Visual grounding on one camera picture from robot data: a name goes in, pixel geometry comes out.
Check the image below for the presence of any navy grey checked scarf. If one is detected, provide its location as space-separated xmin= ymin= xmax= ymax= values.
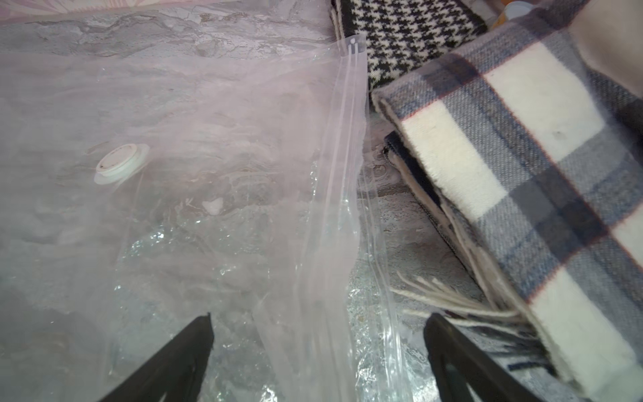
xmin=384 ymin=131 xmax=476 ymax=276

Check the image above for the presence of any cream grey plaid scarf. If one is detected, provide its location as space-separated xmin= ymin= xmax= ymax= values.
xmin=373 ymin=1 xmax=642 ymax=401

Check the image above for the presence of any black white houndstooth scarf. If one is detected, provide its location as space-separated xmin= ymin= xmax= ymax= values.
xmin=331 ymin=0 xmax=487 ymax=90

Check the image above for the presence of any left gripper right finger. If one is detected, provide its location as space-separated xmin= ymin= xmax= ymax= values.
xmin=424 ymin=313 xmax=539 ymax=402

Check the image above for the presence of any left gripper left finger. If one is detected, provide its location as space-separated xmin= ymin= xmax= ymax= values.
xmin=101 ymin=314 xmax=214 ymax=402

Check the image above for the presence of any clear plastic vacuum bag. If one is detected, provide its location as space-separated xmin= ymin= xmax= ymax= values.
xmin=1 ymin=36 xmax=412 ymax=401

